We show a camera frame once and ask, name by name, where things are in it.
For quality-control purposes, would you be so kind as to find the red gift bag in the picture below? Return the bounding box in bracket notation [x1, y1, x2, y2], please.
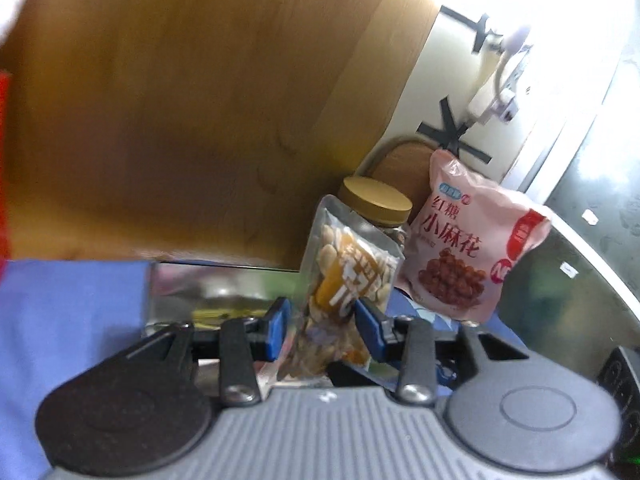
[0, 72, 12, 261]

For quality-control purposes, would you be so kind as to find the blue patterned cloth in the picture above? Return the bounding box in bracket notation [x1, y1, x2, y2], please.
[0, 257, 531, 480]

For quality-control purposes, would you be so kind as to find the frosted glass door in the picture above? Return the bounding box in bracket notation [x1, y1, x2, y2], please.
[500, 35, 640, 316]

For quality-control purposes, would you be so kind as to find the long black tape strip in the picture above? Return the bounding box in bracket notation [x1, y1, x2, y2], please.
[417, 121, 493, 164]

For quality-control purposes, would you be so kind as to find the nut jar with gold lid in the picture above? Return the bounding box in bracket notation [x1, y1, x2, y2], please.
[337, 176, 414, 250]

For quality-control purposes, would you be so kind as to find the round wooden board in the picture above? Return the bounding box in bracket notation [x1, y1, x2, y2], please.
[362, 136, 438, 201]

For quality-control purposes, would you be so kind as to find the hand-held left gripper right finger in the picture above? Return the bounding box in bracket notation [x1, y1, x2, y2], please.
[354, 297, 531, 406]

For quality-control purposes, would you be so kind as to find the wood grain wall sheet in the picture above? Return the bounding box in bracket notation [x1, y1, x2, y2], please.
[0, 0, 441, 271]

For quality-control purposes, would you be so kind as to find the black rectangular box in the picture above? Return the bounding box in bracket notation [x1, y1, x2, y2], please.
[142, 260, 307, 341]

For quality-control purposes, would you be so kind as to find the white gooseneck lamp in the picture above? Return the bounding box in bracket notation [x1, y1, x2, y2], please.
[492, 24, 532, 91]

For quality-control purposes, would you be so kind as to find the clear nut snack packet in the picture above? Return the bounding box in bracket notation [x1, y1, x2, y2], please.
[277, 194, 405, 378]

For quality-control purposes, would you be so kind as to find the pink snack bag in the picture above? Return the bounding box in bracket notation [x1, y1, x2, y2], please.
[397, 149, 553, 323]

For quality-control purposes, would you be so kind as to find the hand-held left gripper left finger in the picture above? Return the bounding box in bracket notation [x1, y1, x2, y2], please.
[102, 297, 292, 408]

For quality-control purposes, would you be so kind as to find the crossed black tape strip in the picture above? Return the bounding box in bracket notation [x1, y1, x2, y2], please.
[439, 97, 463, 153]

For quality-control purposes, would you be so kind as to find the white power strip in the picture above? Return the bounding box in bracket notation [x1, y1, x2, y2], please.
[467, 45, 533, 126]

